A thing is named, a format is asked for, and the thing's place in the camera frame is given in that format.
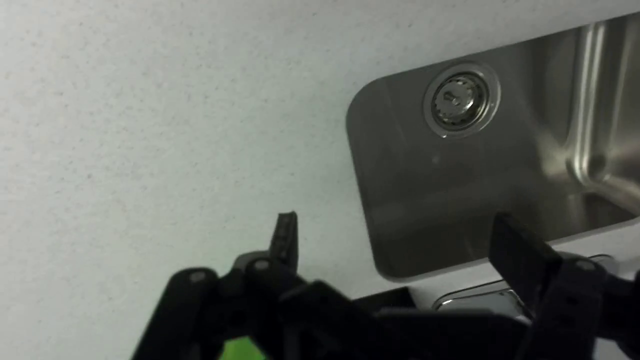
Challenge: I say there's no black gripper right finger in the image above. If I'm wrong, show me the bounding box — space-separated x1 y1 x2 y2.
488 213 640 360

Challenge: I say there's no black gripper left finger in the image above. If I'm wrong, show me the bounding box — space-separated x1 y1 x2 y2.
130 211 347 360

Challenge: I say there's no green plastic cup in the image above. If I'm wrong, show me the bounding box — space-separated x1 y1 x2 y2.
220 335 267 360

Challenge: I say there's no stainless steel sink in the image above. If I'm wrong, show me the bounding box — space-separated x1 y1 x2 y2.
343 11 640 280

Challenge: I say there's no round metal sink drain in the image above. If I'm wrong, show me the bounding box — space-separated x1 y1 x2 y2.
421 62 501 140

